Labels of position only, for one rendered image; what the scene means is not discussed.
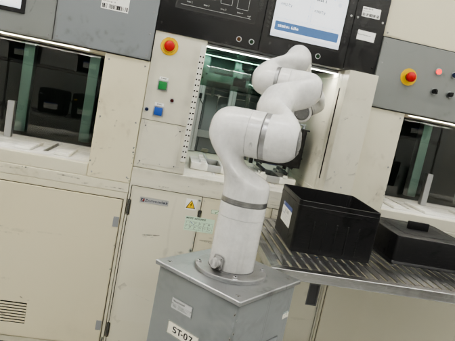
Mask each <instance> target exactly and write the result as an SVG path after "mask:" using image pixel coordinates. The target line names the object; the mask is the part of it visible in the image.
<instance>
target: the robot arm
mask: <svg viewBox="0 0 455 341"><path fill-rule="evenodd" d="M251 81H252V83H251V84H252V86H253V88H254V90H255V91H256V92H257V93H259V94H261V95H262V96H261V97H260V98H259V101H258V103H257V110H251V109H247V108H241V107H236V106H228V107H224V108H222V109H220V110H219V111H218V112H217V113H216V114H215V115H214V117H213V118H212V119H211V124H210V127H209V136H210V140H211V143H212V145H213V148H214V150H215V152H216V154H217V155H218V157H219V159H220V161H221V164H222V167H223V172H224V184H223V192H222V196H221V202H220V206H219V212H218V216H217V222H216V226H215V232H214V236H213V243H212V247H211V253H210V254H202V255H200V256H198V257H197V258H196V260H195V267H196V268H197V269H198V270H199V271H200V272H201V273H203V274H204V275H206V276H208V277H210V278H213V279H216V280H218V281H222V282H226V283H232V284H237V285H255V284H258V283H261V282H263V281H264V280H265V276H266V272H265V270H264V269H263V268H262V267H260V266H259V265H258V264H256V263H255V259H256V256H257V250H258V246H259V240H260V237H261V231H262V227H263V222H264V218H265V212H266V208H267V203H268V199H269V184H268V182H267V181H266V180H265V179H264V178H262V177H261V176H259V175H258V174H257V173H255V172H254V171H252V170H251V169H250V168H249V167H248V166H247V165H246V163H245V161H244V156H246V157H249V158H255V159H259V160H264V161H268V162H274V163H286V162H290V161H291V160H293V159H294V158H295V157H296V156H297V155H298V153H299V150H300V148H301V140H302V132H301V127H300V124H299V123H304V122H307V121H308V120H309V119H310V117H311V116H313V115H314V114H317V113H319V112H321V111H322V110H323V109H324V106H325V96H324V93H323V83H322V80H321V78H320V77H319V76H318V75H316V74H314V73H311V53H310V51H309V50H308V48H306V47H305V46H303V45H295V46H294V47H292V48H291V49H290V50H289V51H288V52H287V53H286V54H285V55H281V56H278V57H276V58H272V59H269V60H267V61H265V62H263V63H262V64H260V65H259V66H258V67H257V68H256V69H255V71H254V72H253V75H252V79H251Z"/></svg>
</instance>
